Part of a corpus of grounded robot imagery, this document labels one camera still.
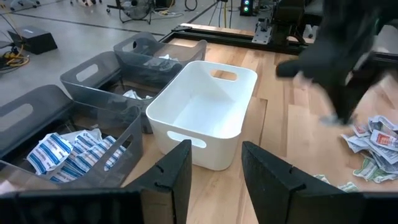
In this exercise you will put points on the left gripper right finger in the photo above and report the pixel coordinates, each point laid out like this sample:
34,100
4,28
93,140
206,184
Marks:
273,193

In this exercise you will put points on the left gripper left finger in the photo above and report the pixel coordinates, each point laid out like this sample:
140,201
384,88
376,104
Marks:
171,186

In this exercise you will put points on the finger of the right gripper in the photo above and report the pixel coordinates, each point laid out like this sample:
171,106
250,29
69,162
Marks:
346,102
289,68

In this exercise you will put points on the green printed packet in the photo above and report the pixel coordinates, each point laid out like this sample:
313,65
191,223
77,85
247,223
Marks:
321,178
371,171

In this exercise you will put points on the small white packet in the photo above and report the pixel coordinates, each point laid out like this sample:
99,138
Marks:
133,94

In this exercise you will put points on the striped bandage strip pack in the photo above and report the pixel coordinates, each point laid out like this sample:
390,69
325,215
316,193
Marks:
49,152

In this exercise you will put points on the white packet red blue print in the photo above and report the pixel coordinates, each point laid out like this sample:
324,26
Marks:
360,130

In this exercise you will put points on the large white packet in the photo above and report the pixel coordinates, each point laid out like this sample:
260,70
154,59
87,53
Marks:
384,122

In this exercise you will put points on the crumpled white blue packet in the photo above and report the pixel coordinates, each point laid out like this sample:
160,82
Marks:
356,143

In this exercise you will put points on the orange printed white packet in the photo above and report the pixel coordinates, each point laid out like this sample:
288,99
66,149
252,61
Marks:
385,140

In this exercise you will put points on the blue printed white packet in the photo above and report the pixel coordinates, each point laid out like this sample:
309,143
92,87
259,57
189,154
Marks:
387,160

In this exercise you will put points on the white plastic bin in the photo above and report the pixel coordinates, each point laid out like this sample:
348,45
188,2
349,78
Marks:
202,118

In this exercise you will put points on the white packet blue text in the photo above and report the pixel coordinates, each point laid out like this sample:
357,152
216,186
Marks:
93,151

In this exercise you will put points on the striped flat packet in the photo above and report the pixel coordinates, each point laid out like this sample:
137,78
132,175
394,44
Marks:
63,178

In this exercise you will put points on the small printed packet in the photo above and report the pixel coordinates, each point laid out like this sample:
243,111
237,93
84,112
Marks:
168,57

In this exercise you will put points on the dark grey storage bin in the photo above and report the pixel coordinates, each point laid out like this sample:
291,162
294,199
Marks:
149,39
105,62
37,102

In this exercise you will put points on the black floor box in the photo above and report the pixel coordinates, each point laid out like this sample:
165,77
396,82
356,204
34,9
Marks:
32,39

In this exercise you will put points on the silver mounting bracket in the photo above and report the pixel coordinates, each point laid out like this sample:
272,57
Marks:
262,31

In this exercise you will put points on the black aluminium table frame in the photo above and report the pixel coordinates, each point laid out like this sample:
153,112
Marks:
224,35

